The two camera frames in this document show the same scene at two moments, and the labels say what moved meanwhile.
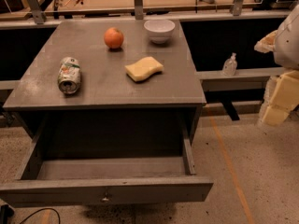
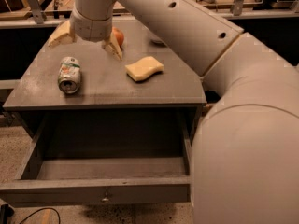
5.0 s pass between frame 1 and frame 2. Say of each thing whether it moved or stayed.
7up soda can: stayed
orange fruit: stayed
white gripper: moved
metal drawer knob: stayed
